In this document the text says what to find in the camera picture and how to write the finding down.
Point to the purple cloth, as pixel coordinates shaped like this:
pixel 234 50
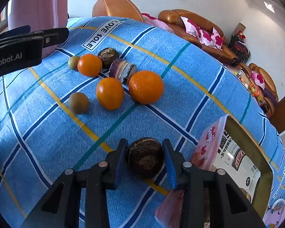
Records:
pixel 268 96

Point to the wooden coffee table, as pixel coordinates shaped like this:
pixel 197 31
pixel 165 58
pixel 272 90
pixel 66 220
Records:
pixel 244 78

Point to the medium orange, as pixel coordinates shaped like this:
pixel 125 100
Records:
pixel 89 65
pixel 110 93

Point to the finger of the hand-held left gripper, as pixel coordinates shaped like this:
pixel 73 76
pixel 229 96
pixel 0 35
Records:
pixel 11 32
pixel 54 36

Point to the small green-brown round fruit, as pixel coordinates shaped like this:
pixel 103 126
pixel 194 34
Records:
pixel 73 63
pixel 78 102

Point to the square ceiling panel light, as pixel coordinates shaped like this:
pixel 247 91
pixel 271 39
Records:
pixel 269 6

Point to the brown leather sofa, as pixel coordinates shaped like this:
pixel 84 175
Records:
pixel 197 19

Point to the pink cardboard box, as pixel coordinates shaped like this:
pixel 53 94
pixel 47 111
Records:
pixel 209 142

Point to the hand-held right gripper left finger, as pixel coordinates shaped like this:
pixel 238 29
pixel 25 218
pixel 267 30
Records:
pixel 120 165

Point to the stack of black red chairs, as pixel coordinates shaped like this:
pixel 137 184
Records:
pixel 239 49

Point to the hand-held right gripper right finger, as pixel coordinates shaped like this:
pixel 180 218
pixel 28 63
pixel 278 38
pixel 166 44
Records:
pixel 171 171

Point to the dark brown passion fruit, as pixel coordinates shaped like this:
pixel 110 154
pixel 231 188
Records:
pixel 144 158

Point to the pink plastic chair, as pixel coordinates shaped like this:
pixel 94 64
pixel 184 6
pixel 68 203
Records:
pixel 38 4

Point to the pink floral pillow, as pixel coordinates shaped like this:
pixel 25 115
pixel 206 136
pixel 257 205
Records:
pixel 218 40
pixel 258 79
pixel 205 38
pixel 190 26

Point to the fruit plate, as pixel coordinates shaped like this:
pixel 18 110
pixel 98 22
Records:
pixel 254 90

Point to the shiny dark passion fruit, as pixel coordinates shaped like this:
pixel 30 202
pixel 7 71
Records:
pixel 108 57

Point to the brown leather armchair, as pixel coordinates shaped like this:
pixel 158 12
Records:
pixel 118 8
pixel 263 76

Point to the large orange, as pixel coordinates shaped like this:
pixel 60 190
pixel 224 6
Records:
pixel 146 87

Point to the blue plaid blanket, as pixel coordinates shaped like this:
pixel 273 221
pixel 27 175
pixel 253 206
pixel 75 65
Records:
pixel 49 135

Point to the rolled brown mat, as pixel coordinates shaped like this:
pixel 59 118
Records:
pixel 240 27

